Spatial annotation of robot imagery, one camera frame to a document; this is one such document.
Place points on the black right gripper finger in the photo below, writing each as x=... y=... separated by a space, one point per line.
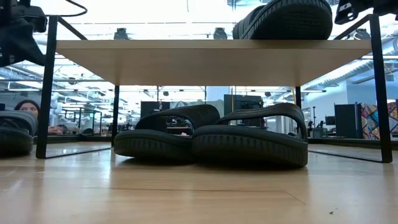
x=354 y=11

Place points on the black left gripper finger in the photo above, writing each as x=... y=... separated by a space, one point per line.
x=21 y=46

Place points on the black slide sandal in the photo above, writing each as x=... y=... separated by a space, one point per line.
x=15 y=143
x=149 y=146
x=289 y=21
x=248 y=146

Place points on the wooden shelf with black legs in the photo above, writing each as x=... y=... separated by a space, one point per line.
x=214 y=62

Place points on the person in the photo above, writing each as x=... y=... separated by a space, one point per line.
x=29 y=107

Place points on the white humanoid robot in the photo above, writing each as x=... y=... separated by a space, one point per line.
x=56 y=109

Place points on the black round ceiling fixture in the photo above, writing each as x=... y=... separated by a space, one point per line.
x=220 y=33
x=121 y=34

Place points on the black cabinet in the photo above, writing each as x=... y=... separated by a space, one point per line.
x=348 y=121

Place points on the colourful patterned panel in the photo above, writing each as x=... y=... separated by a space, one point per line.
x=368 y=121

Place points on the black rectangular panel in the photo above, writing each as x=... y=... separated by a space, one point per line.
x=149 y=107

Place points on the black monitor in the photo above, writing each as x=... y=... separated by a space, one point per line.
x=242 y=101

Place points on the black aluminium rig frame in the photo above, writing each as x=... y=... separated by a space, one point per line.
x=77 y=139

